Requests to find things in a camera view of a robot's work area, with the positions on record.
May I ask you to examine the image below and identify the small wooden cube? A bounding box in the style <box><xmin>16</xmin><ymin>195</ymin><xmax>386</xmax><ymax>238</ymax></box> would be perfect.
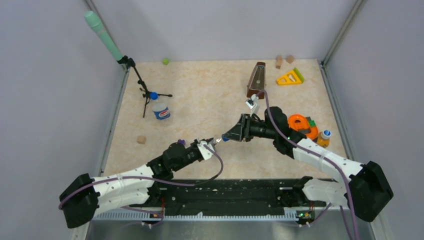
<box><xmin>285</xmin><ymin>55</ymin><xmax>296</xmax><ymax>64</ymax></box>

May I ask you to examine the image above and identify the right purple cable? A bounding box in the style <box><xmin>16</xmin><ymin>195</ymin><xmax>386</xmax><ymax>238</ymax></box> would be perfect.
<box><xmin>256</xmin><ymin>89</ymin><xmax>361</xmax><ymax>240</ymax></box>

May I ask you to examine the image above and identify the clear crushed plastic bottle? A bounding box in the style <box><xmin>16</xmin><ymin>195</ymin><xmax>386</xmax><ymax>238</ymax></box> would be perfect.
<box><xmin>206</xmin><ymin>137</ymin><xmax>223</xmax><ymax>146</ymax></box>

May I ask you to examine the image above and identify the beige wooden cube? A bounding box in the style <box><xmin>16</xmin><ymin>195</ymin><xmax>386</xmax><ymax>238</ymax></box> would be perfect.
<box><xmin>136</xmin><ymin>135</ymin><xmax>147</xmax><ymax>145</ymax></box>

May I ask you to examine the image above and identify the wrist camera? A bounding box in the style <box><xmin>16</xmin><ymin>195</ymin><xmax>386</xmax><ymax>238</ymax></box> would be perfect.
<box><xmin>197</xmin><ymin>140</ymin><xmax>215</xmax><ymax>160</ymax></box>
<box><xmin>245</xmin><ymin>94</ymin><xmax>260</xmax><ymax>117</ymax></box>

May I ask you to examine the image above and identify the yellow triangle toy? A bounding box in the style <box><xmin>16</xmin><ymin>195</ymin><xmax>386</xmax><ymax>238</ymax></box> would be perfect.
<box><xmin>275</xmin><ymin>67</ymin><xmax>305</xmax><ymax>86</ymax></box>

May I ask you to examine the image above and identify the orange juice bottle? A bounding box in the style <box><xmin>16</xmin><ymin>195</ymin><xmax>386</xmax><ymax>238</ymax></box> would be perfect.
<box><xmin>316</xmin><ymin>129</ymin><xmax>332</xmax><ymax>148</ymax></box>

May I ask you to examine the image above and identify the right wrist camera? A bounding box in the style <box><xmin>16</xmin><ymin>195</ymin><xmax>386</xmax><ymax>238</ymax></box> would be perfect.
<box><xmin>245</xmin><ymin>94</ymin><xmax>260</xmax><ymax>117</ymax></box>

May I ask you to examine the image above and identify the brown metronome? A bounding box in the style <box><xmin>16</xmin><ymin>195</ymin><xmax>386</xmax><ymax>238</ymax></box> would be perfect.
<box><xmin>246</xmin><ymin>61</ymin><xmax>266</xmax><ymax>98</ymax></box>

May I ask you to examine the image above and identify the purple small block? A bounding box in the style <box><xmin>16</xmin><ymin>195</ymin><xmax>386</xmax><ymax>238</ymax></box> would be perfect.
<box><xmin>177</xmin><ymin>139</ymin><xmax>186</xmax><ymax>146</ymax></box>

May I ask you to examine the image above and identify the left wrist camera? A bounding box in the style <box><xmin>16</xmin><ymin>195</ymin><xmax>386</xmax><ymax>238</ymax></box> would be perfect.
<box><xmin>197</xmin><ymin>140</ymin><xmax>215</xmax><ymax>160</ymax></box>

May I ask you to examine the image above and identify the orange toy tape dispenser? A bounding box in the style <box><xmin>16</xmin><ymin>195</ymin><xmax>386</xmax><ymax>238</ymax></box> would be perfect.
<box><xmin>287</xmin><ymin>114</ymin><xmax>320</xmax><ymax>140</ymax></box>

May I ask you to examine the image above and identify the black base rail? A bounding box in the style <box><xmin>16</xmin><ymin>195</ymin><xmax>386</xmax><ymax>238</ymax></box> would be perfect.
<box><xmin>141</xmin><ymin>178</ymin><xmax>327</xmax><ymax>217</ymax></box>

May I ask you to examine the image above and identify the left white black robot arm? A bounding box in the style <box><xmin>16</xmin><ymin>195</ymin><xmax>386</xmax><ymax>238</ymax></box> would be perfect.
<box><xmin>58</xmin><ymin>138</ymin><xmax>215</xmax><ymax>229</ymax></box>

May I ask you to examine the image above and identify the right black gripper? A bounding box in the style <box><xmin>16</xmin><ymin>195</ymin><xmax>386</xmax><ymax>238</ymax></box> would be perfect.
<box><xmin>223</xmin><ymin>113</ymin><xmax>277</xmax><ymax>143</ymax></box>

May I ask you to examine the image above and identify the tall wooden block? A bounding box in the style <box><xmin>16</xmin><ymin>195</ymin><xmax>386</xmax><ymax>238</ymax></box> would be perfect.
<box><xmin>275</xmin><ymin>55</ymin><xmax>283</xmax><ymax>69</ymax></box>

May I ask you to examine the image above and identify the black microphone tripod stand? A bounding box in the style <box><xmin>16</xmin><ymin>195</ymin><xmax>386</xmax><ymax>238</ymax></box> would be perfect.
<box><xmin>117</xmin><ymin>55</ymin><xmax>152</xmax><ymax>118</ymax></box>

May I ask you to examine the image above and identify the mint green microphone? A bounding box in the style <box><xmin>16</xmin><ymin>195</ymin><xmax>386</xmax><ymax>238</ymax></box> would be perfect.
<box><xmin>84</xmin><ymin>10</ymin><xmax>124</xmax><ymax>64</ymax></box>

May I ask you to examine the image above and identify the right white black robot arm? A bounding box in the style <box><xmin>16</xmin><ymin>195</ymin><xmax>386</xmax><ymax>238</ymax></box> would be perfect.
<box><xmin>222</xmin><ymin>106</ymin><xmax>394</xmax><ymax>222</ymax></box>

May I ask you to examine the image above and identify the blue labelled white jar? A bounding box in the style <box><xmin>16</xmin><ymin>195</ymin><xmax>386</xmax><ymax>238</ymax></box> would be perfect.
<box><xmin>152</xmin><ymin>102</ymin><xmax>171</xmax><ymax>120</ymax></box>

